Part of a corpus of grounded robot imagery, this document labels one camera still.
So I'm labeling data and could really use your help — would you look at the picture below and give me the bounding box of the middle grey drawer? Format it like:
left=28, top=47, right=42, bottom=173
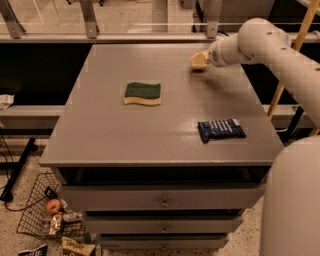
left=84, top=215, right=243, bottom=234

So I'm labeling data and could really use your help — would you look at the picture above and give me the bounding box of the top grey drawer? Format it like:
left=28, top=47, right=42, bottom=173
left=60, top=184, right=265, bottom=211

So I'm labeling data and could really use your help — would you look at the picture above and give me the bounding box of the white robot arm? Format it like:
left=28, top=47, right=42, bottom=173
left=190, top=18, right=320, bottom=256

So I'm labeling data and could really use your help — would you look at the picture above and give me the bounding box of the grey drawer cabinet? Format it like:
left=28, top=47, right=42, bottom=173
left=38, top=42, right=285, bottom=252

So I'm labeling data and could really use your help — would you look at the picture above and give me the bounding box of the grey drawer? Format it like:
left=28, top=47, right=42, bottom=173
left=84, top=215, right=243, bottom=234
left=60, top=184, right=265, bottom=211
left=99, top=235, right=229, bottom=250

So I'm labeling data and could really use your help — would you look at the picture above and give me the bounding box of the bottom grey drawer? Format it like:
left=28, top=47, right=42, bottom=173
left=99, top=235, right=229, bottom=250

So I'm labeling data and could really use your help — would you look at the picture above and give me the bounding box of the red apple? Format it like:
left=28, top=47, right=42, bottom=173
left=46, top=199, right=62, bottom=215

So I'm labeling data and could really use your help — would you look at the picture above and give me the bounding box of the orange fruit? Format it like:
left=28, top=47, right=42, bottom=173
left=191, top=65, right=206, bottom=70

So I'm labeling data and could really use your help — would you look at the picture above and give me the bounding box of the green yellow sponge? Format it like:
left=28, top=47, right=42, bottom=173
left=124, top=82, right=161, bottom=106

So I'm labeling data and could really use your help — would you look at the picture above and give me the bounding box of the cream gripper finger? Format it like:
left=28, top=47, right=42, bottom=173
left=190, top=50, right=210, bottom=66

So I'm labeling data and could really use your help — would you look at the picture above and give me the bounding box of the black metal stand leg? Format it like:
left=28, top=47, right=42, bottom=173
left=0, top=138, right=37, bottom=202

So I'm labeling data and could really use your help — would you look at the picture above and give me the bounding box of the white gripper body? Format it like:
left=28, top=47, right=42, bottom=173
left=208, top=34, right=251, bottom=67

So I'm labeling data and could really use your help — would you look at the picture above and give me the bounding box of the dark snack bag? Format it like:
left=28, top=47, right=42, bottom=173
left=18, top=245, right=48, bottom=256

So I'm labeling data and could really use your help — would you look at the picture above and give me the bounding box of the silver snack wrapper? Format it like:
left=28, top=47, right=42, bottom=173
left=49, top=212, right=63, bottom=236

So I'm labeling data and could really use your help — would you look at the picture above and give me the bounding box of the metal railing frame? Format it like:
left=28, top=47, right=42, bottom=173
left=0, top=0, right=319, bottom=43

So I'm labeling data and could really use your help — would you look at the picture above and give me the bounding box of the yellow chip bag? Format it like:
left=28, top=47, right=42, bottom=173
left=61, top=237, right=95, bottom=256

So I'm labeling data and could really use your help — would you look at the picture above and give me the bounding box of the blue rxbar blueberry packet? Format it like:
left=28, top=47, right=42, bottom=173
left=197, top=118, right=246, bottom=143

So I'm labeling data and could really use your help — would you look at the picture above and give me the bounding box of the black wire basket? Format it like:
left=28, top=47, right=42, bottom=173
left=17, top=173, right=86, bottom=239

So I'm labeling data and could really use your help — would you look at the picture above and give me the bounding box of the white crumpled paper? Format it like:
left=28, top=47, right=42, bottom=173
left=0, top=94, right=14, bottom=110

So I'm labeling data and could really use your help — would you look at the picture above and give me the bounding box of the black cable on floor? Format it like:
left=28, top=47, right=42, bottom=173
left=0, top=133, right=48, bottom=213

